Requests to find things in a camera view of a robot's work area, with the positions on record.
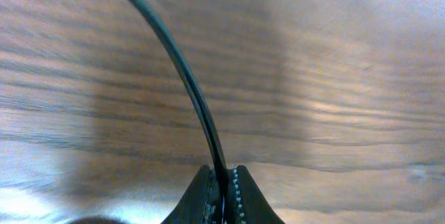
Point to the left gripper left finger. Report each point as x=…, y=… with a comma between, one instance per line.
x=202, y=202

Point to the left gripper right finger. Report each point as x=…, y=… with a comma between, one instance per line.
x=245, y=203

